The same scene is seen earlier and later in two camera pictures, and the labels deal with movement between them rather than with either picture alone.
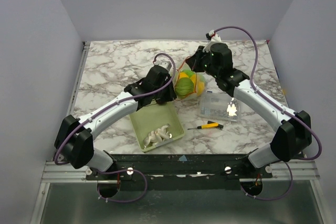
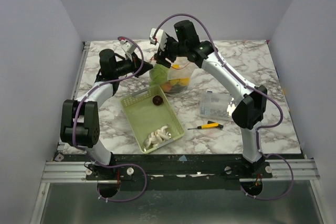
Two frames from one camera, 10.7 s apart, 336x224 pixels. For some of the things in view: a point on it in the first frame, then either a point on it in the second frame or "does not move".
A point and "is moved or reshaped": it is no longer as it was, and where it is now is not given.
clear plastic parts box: (219, 106) does not move
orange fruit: (201, 86) -> (182, 81)
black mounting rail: (181, 172) does not move
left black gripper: (171, 95) -> (136, 63)
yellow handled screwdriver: (210, 125) does not move
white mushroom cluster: (156, 137) does not move
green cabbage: (184, 86) is moved or reshaped
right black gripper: (196, 60) -> (163, 57)
